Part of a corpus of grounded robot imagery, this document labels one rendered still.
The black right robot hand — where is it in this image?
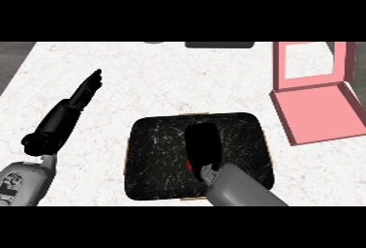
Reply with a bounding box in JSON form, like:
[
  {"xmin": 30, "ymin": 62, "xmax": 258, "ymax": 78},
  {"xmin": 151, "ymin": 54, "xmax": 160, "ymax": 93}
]
[{"xmin": 182, "ymin": 122, "xmax": 222, "ymax": 183}]

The pink cardboard box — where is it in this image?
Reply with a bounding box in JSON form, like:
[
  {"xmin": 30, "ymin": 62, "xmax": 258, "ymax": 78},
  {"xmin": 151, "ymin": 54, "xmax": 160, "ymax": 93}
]
[{"xmin": 268, "ymin": 42, "xmax": 366, "ymax": 147}]

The dark grey flat appliance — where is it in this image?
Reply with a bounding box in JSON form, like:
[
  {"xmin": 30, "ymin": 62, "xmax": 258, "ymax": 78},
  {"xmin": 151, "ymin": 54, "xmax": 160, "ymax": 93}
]
[{"xmin": 184, "ymin": 42, "xmax": 255, "ymax": 49}]

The black tray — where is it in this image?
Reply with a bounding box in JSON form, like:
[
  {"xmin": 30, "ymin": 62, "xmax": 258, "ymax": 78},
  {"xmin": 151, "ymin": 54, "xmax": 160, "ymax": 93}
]
[{"xmin": 122, "ymin": 111, "xmax": 275, "ymax": 202}]

